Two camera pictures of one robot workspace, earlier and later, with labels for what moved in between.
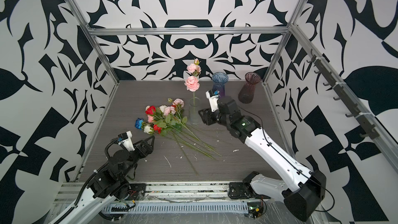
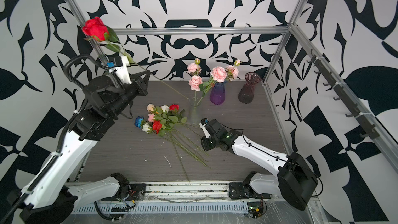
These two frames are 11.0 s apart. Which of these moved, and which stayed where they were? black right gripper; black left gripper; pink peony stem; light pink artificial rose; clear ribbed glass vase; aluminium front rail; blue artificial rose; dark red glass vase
Moved: black left gripper; black right gripper; pink peony stem
Stayed: aluminium front rail; dark red glass vase; blue artificial rose; clear ribbed glass vase; light pink artificial rose
